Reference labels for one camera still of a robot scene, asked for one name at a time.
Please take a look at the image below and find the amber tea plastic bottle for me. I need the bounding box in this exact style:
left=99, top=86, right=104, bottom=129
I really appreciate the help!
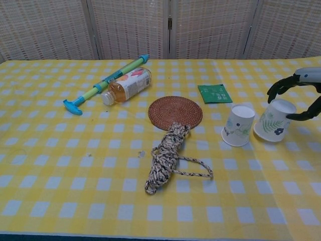
left=102, top=67, right=152, bottom=106

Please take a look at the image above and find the black and white rope bundle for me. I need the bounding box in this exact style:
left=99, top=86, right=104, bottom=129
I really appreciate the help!
left=144, top=122, right=214, bottom=196

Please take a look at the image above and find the woven folding screen panel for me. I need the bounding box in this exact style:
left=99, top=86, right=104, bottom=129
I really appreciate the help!
left=86, top=0, right=173, bottom=60
left=168, top=0, right=263, bottom=60
left=0, top=0, right=97, bottom=65
left=247, top=0, right=321, bottom=60

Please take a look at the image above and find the black grey right robot hand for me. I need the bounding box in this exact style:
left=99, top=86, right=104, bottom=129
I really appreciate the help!
left=266, top=66, right=321, bottom=122

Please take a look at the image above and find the green blue toy water pump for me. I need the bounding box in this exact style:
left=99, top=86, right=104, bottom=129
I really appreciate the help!
left=63, top=54, right=150, bottom=116

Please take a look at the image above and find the white floral print paper cup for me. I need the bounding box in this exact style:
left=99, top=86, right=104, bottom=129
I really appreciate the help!
left=221, top=103, right=256, bottom=147

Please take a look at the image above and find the white fern print paper cup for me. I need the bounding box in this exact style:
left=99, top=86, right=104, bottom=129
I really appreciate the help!
left=253, top=98, right=297, bottom=143

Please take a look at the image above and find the yellow white check tablecloth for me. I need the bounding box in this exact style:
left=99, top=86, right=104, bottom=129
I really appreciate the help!
left=0, top=57, right=321, bottom=239

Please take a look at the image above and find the round brown woven coaster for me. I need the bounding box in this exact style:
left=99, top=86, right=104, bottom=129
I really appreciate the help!
left=147, top=96, right=203, bottom=133

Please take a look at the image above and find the green tea sachet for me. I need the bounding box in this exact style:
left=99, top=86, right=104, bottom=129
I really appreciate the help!
left=197, top=83, right=233, bottom=104

